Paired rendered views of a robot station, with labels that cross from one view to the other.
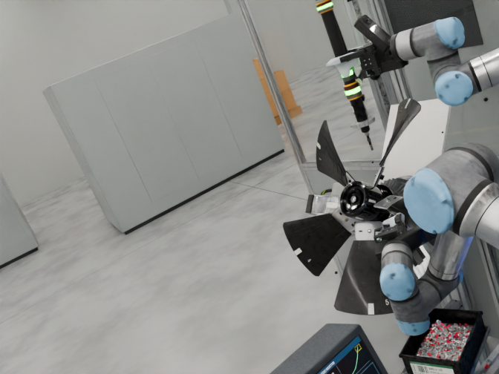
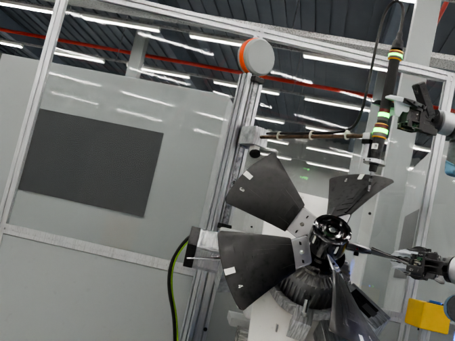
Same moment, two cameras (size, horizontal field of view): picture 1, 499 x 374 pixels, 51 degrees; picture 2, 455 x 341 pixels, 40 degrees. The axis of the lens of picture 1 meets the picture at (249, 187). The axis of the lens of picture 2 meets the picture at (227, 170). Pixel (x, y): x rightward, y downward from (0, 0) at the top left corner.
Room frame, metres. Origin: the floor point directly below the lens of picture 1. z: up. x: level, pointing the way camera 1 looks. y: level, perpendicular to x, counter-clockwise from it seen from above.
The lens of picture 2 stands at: (0.92, 1.48, 1.10)
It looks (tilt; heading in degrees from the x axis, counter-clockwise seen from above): 7 degrees up; 300
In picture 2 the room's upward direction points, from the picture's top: 13 degrees clockwise
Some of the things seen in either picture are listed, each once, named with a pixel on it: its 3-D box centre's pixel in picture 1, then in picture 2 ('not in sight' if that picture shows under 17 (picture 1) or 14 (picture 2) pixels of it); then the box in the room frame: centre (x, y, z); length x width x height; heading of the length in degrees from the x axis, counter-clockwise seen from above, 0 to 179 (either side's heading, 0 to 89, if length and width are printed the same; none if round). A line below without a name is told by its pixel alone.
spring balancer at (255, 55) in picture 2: not in sight; (256, 57); (2.16, -0.67, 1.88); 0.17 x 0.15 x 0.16; 31
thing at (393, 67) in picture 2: (338, 47); (388, 92); (1.50, -0.38, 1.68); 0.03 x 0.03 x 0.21
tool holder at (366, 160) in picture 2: (359, 107); (374, 149); (1.51, -0.39, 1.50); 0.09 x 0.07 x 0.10; 156
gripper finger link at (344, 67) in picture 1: (342, 67); (397, 106); (1.46, -0.36, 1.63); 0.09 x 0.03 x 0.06; 63
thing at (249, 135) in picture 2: not in sight; (252, 137); (2.07, -0.64, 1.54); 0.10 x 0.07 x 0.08; 156
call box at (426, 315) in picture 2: not in sight; (427, 316); (1.34, -0.82, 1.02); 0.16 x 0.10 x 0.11; 121
